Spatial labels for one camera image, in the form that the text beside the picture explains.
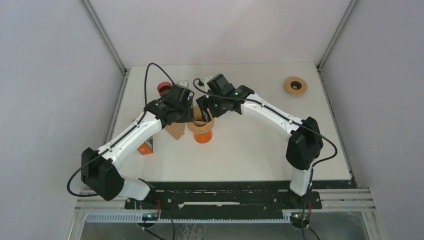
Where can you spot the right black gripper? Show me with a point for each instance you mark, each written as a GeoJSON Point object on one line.
{"type": "Point", "coordinates": [205, 102]}

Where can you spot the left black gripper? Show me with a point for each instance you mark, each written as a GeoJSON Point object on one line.
{"type": "Point", "coordinates": [189, 117]}

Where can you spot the red black carafe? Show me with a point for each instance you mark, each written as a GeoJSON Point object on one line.
{"type": "Point", "coordinates": [164, 88]}

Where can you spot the brown paper coffee filter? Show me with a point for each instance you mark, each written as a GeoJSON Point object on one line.
{"type": "Point", "coordinates": [198, 114]}
{"type": "Point", "coordinates": [176, 130]}

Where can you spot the wooden dripper ring holder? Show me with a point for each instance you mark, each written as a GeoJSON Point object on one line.
{"type": "Point", "coordinates": [200, 127]}

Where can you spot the orange glass carafe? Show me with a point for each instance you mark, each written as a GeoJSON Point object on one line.
{"type": "Point", "coordinates": [203, 138]}

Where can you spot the orange coffee filter box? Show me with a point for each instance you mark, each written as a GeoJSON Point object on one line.
{"type": "Point", "coordinates": [147, 147]}

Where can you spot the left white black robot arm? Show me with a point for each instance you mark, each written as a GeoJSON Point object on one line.
{"type": "Point", "coordinates": [100, 167]}

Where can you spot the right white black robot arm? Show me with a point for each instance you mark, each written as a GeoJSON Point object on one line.
{"type": "Point", "coordinates": [303, 137]}

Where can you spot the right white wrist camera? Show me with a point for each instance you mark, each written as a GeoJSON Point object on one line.
{"type": "Point", "coordinates": [205, 80]}

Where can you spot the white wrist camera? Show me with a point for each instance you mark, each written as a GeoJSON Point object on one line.
{"type": "Point", "coordinates": [183, 83]}
{"type": "Point", "coordinates": [205, 80]}

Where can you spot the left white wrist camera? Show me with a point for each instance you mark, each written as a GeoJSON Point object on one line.
{"type": "Point", "coordinates": [183, 83]}

